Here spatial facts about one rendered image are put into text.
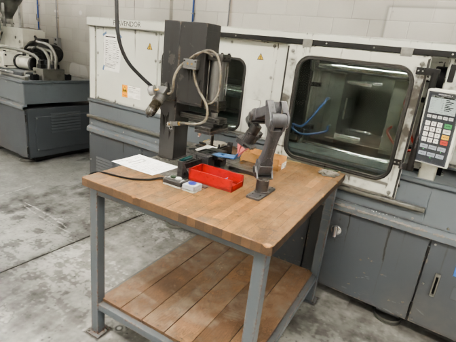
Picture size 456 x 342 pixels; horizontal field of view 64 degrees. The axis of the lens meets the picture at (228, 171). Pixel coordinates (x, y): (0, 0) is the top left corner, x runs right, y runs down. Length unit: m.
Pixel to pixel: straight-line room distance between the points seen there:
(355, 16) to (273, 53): 2.16
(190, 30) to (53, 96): 3.14
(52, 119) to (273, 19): 2.95
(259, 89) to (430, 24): 2.31
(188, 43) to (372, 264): 1.71
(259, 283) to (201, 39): 1.21
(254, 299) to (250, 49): 1.68
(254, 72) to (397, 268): 1.53
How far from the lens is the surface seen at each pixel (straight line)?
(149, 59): 3.17
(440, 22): 4.40
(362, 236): 2.46
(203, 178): 1.79
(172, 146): 2.12
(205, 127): 1.92
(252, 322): 1.55
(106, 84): 3.59
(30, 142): 4.87
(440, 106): 2.10
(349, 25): 4.56
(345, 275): 2.60
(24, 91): 4.74
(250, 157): 2.19
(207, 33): 1.95
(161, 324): 1.99
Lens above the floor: 1.54
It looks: 18 degrees down
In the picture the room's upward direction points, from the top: 6 degrees clockwise
